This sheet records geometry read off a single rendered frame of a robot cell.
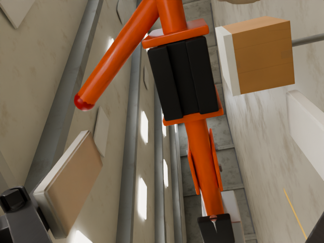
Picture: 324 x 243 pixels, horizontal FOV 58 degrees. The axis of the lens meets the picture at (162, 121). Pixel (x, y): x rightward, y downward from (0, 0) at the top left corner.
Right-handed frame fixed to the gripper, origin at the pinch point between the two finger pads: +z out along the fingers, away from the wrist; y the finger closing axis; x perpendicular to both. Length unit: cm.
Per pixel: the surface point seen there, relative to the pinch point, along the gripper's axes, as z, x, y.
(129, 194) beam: 616, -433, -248
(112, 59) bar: 12.2, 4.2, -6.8
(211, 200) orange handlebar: 10.2, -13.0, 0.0
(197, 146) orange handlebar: 10.2, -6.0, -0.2
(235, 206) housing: 12.9, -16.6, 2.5
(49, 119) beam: 433, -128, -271
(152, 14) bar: 12.3, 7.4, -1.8
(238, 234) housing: 10.2, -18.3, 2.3
